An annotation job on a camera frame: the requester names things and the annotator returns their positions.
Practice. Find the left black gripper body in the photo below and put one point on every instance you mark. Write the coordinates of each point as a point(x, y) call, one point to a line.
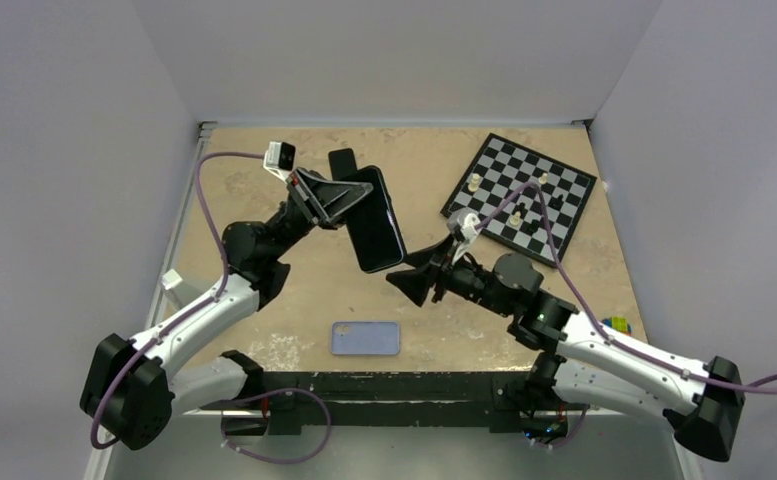
point(308, 203)

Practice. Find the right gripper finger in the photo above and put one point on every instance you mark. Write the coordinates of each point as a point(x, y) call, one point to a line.
point(439, 256)
point(417, 283)

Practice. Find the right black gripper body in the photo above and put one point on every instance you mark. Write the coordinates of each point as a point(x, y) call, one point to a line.
point(454, 278)

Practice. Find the bare black phone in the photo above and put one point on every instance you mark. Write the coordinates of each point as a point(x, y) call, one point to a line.
point(342, 163)

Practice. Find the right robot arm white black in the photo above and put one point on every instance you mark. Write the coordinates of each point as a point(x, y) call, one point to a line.
point(700, 400)

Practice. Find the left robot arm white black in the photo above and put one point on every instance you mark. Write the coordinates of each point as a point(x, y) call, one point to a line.
point(127, 391)

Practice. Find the white chess piece left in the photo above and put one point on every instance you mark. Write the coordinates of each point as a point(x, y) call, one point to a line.
point(474, 182)

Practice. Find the black white chessboard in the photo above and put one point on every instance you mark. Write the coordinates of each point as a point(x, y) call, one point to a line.
point(503, 166)

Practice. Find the small white box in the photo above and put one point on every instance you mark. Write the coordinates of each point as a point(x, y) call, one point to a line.
point(170, 279)

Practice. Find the colourful toy car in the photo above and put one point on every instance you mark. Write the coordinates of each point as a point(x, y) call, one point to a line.
point(619, 324)

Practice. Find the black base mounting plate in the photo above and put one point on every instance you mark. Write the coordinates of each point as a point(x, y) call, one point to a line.
point(499, 401)

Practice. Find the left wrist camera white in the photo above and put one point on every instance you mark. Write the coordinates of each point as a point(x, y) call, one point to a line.
point(279, 159)

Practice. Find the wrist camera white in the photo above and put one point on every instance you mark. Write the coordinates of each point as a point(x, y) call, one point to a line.
point(463, 227)
point(279, 159)

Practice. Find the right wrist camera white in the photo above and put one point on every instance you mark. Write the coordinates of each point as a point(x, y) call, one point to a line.
point(463, 227)

